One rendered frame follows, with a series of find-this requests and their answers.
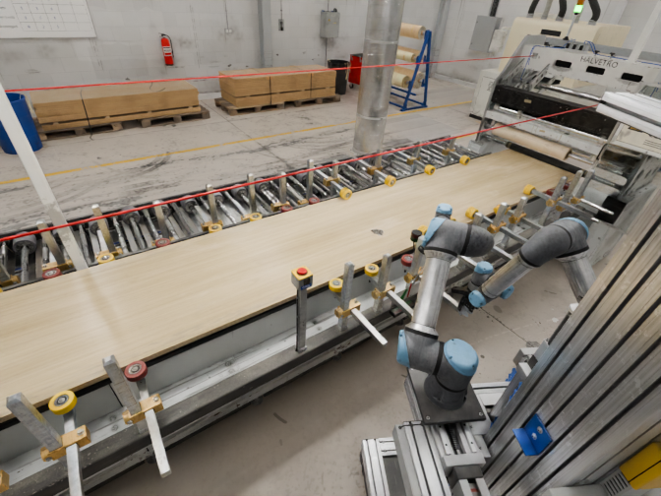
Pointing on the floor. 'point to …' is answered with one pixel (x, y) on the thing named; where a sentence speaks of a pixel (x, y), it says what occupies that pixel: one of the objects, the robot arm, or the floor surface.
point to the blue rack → (415, 77)
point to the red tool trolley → (355, 69)
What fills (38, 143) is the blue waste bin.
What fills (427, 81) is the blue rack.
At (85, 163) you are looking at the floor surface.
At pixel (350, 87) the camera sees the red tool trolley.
